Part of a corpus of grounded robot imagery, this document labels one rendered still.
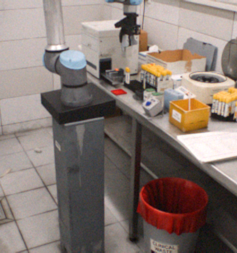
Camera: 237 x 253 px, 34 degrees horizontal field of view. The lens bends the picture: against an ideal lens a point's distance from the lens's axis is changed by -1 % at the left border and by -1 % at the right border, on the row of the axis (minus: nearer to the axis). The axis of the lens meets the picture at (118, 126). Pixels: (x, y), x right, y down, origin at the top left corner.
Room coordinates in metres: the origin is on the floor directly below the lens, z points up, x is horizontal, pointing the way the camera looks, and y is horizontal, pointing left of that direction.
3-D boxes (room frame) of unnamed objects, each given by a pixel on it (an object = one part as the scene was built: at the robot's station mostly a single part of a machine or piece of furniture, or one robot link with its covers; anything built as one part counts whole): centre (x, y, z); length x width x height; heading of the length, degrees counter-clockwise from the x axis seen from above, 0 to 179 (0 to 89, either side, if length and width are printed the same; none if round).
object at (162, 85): (2.14, -0.21, 0.91); 0.20 x 0.10 x 0.07; 27
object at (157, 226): (1.71, -0.30, 0.22); 0.38 x 0.37 x 0.44; 27
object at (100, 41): (2.45, 0.06, 1.03); 0.31 x 0.27 x 0.30; 27
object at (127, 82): (2.11, -0.10, 0.93); 0.17 x 0.09 x 0.11; 28
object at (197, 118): (1.63, -0.32, 0.92); 0.13 x 0.13 x 0.10; 25
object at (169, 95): (1.79, -0.27, 0.92); 0.10 x 0.07 x 0.10; 34
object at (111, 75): (2.23, 0.05, 0.92); 0.21 x 0.07 x 0.05; 27
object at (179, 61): (2.32, -0.34, 0.95); 0.29 x 0.25 x 0.15; 117
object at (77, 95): (1.74, 0.20, 0.99); 0.15 x 0.15 x 0.10
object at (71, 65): (1.74, 0.21, 1.11); 0.13 x 0.12 x 0.14; 39
